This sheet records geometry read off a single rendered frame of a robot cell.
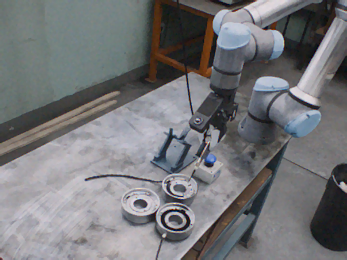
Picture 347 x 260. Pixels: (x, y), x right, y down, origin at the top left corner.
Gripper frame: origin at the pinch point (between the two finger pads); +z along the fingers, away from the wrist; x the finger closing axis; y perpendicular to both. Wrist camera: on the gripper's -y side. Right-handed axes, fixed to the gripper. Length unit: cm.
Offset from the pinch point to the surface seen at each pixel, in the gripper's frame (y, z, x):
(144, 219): -26.2, 10.5, -0.3
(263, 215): 84, 93, -5
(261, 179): 46, 38, -6
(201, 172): 0.3, 10.3, -0.2
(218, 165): 5.6, 8.6, -2.9
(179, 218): -18.8, 11.2, -6.5
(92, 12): 99, 24, 165
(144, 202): -21.1, 11.1, 4.4
